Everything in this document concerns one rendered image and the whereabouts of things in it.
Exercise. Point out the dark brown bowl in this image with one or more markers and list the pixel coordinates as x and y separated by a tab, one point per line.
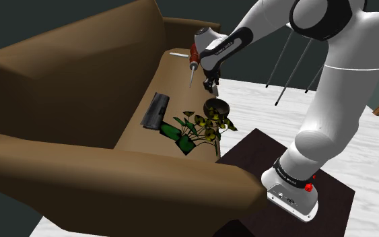
216	105

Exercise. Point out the green and yellow leafy plant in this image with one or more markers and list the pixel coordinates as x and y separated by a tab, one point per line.
189	131

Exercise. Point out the white pen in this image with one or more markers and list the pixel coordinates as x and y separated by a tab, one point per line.
178	55

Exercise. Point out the thin black legged furniture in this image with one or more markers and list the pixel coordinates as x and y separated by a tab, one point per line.
289	70

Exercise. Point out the brown sofa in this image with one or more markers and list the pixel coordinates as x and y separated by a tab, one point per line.
77	82

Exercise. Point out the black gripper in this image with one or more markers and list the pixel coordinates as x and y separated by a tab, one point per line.
211	82

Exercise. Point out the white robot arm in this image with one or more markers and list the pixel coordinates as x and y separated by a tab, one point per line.
336	98

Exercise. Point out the black remote control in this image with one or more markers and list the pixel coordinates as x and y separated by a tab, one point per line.
155	111

